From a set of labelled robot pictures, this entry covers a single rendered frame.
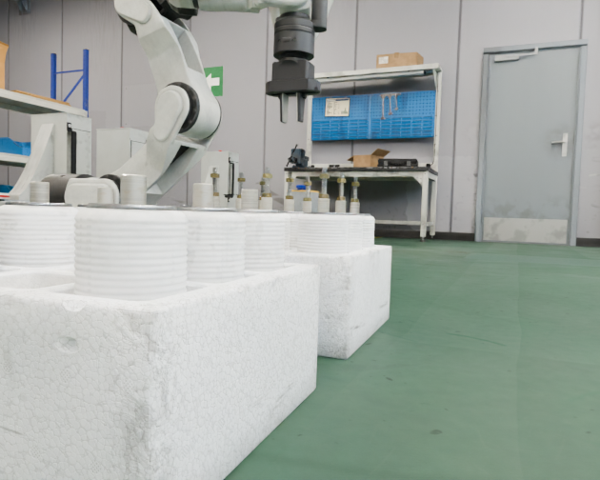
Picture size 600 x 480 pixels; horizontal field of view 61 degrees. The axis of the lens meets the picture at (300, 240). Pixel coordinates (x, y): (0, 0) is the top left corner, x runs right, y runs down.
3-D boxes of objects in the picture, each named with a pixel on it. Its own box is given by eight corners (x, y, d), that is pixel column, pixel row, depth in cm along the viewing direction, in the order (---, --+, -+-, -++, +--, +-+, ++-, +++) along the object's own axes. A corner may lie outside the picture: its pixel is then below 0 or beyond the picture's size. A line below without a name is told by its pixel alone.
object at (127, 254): (47, 419, 44) (48, 207, 43) (122, 385, 53) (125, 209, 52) (140, 439, 40) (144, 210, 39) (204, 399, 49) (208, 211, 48)
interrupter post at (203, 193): (187, 212, 56) (188, 183, 56) (198, 213, 58) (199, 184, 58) (206, 213, 55) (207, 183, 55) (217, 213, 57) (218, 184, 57)
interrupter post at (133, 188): (112, 211, 45) (113, 173, 45) (130, 211, 47) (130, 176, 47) (135, 212, 44) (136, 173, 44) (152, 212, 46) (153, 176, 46)
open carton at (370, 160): (359, 171, 606) (360, 152, 605) (389, 170, 582) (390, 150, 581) (346, 170, 583) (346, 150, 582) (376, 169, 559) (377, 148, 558)
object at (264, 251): (195, 351, 66) (198, 210, 65) (230, 335, 75) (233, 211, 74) (264, 361, 62) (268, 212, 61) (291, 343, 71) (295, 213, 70)
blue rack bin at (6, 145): (-9, 156, 584) (-9, 137, 583) (22, 159, 619) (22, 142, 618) (22, 155, 564) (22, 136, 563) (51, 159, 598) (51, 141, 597)
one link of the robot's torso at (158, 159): (74, 198, 155) (164, 71, 140) (121, 200, 173) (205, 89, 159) (103, 234, 151) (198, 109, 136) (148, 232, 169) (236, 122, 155)
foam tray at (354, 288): (157, 334, 102) (159, 245, 101) (246, 304, 139) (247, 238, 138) (347, 360, 89) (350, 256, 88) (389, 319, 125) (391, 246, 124)
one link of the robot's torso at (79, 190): (62, 217, 157) (63, 174, 156) (110, 218, 175) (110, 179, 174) (114, 220, 149) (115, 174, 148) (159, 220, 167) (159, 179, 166)
